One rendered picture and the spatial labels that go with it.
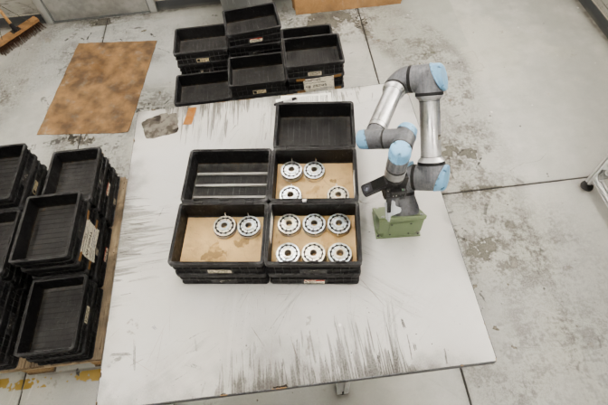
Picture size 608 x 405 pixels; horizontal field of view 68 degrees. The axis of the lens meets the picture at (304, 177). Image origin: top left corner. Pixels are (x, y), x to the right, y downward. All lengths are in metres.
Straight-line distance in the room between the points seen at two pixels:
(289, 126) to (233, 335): 1.07
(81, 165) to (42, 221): 0.48
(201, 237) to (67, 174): 1.34
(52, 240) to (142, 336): 0.92
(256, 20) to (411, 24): 1.49
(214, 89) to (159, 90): 0.68
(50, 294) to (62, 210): 0.47
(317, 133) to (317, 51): 1.10
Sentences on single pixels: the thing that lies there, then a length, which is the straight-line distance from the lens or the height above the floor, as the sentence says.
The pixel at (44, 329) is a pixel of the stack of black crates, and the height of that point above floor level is 0.27.
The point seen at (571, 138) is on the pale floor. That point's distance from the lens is 3.79.
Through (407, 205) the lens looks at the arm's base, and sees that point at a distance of 2.02.
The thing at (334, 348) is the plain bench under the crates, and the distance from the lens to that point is 1.97.
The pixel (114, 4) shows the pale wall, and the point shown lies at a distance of 4.92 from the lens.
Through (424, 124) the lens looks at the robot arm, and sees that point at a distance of 1.95.
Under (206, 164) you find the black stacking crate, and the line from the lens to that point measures 2.30.
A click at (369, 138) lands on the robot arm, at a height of 1.32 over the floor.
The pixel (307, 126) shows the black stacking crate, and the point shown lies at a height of 0.83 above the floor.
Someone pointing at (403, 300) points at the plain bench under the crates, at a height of 0.70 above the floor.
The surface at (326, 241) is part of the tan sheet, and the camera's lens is 1.99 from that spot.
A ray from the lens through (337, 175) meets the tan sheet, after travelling 2.17.
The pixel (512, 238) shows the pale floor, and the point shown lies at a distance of 3.15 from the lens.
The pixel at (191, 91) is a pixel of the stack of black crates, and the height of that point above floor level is 0.27.
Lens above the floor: 2.62
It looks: 55 degrees down
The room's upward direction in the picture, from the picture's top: 5 degrees counter-clockwise
